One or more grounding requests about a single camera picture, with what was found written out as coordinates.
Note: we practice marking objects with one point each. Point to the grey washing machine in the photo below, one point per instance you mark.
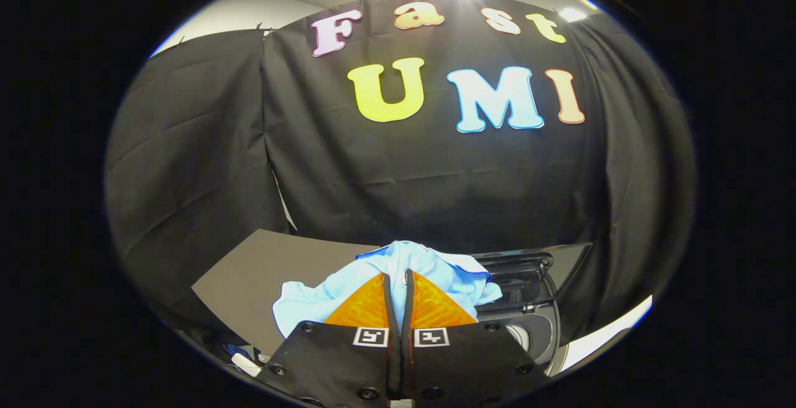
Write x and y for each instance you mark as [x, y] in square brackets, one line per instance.
[535, 327]

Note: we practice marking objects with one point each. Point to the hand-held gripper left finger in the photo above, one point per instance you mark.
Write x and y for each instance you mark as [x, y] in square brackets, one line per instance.
[336, 364]

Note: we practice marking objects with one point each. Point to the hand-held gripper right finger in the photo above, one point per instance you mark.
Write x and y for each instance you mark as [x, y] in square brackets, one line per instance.
[472, 364]

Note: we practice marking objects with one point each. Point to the small white card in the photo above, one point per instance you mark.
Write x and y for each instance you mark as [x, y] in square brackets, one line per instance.
[245, 363]

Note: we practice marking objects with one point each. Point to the black backdrop cloth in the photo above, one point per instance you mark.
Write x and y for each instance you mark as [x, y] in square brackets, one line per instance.
[435, 178]

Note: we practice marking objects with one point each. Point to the white paper sheet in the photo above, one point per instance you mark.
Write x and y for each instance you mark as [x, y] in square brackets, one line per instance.
[606, 333]

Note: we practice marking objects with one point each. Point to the ceiling light panel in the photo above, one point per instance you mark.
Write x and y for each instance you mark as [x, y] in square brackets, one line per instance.
[572, 14]

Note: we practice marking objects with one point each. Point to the dark grey side cabinet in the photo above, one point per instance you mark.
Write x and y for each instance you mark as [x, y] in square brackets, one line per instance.
[267, 271]

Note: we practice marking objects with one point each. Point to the light blue polo shirt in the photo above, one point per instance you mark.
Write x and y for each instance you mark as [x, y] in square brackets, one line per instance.
[398, 262]

